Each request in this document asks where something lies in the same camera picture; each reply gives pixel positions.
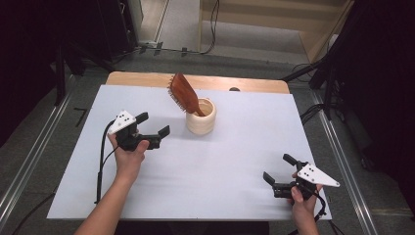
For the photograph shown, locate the black hanging cables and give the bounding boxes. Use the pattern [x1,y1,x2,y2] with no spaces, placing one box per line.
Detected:
[199,0,221,55]

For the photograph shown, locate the person's left hand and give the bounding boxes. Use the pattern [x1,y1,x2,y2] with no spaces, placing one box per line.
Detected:
[108,132,151,182]

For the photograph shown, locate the brown wooden hairbrush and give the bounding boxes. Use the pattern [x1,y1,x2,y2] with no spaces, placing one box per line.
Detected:
[167,71,207,118]

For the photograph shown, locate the thin black floor cable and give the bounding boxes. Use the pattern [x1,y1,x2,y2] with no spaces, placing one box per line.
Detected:
[12,194,56,235]

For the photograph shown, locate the thick black gripper cable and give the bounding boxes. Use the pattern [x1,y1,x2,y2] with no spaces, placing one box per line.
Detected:
[94,119,119,205]

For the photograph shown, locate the person's right hand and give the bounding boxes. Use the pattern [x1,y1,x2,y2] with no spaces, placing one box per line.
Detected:
[287,185,324,224]

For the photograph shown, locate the cream ribbed cup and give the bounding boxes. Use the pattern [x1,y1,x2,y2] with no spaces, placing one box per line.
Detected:
[185,97,217,136]

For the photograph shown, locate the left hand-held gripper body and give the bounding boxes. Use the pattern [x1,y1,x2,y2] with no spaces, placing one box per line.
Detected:
[107,110,162,152]

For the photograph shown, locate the metal floor rail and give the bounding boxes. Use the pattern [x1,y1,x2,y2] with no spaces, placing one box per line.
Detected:
[311,90,380,235]
[0,92,73,223]

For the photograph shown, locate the black looped gripper cable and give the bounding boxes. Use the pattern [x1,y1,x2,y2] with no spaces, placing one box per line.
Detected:
[288,190,345,235]

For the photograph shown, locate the black metal stand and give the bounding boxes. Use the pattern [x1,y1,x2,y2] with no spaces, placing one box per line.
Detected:
[307,55,339,121]
[53,40,116,107]

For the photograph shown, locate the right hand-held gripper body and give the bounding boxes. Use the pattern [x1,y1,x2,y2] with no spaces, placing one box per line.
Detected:
[272,161,341,201]

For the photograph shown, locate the light wooden table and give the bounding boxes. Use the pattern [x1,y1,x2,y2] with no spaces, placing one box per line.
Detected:
[106,71,291,95]

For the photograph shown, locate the black cabinet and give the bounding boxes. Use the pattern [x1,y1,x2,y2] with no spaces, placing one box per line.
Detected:
[96,0,139,61]

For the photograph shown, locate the light wooden shelf frame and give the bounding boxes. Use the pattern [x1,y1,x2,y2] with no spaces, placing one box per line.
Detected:
[198,0,356,64]

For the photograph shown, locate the black floor cable bundle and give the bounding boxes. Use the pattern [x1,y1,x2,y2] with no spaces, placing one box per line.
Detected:
[300,103,325,125]
[281,62,324,83]

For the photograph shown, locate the white board sheet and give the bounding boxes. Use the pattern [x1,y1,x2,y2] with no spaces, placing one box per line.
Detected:
[46,84,333,221]

